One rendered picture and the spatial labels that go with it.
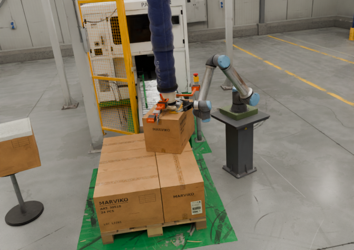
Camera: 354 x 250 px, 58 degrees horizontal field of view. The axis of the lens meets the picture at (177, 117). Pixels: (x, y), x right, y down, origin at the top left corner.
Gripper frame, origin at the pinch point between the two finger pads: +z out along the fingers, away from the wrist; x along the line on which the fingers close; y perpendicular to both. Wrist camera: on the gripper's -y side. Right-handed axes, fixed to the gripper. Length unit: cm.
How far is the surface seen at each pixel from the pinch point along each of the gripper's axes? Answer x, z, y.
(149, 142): -42, 30, -3
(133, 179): -53, 31, -57
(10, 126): -6, 161, -46
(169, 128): -23.2, 6.2, -5.2
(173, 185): -53, -9, -61
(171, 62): 39.3, 5.3, 21.8
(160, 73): 29.0, 16.4, 17.2
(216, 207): -108, -42, -21
